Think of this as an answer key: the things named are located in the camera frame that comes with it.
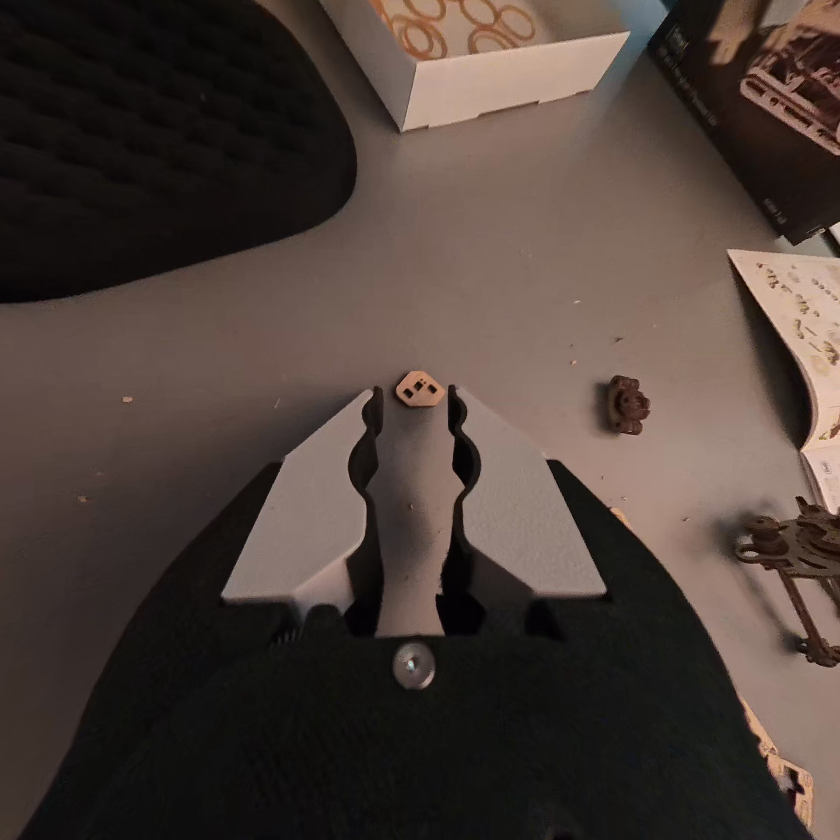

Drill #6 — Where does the dark wooden model assembly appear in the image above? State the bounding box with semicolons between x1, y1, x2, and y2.
734;496;840;668

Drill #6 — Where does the instruction booklet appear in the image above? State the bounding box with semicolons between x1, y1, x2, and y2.
727;248;840;514

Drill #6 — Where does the dark wooden gear part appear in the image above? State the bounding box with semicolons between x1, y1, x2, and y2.
603;374;652;437

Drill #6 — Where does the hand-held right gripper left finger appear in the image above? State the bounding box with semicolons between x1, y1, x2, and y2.
221;386;385;636

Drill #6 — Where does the large laser-cut wooden sheet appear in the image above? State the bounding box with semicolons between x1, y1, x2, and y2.
738;697;816;829

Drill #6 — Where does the black quilted cushion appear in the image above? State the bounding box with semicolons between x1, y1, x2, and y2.
0;0;359;304

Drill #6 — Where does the small pale wooden model part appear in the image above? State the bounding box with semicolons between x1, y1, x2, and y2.
394;370;448;410

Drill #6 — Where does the white box of rubber bands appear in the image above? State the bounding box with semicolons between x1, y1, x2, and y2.
318;0;632;133

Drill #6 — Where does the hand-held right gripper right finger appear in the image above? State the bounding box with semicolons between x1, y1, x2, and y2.
438;386;606;636

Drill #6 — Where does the dark model kit box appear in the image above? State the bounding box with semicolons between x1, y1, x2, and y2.
646;0;840;246

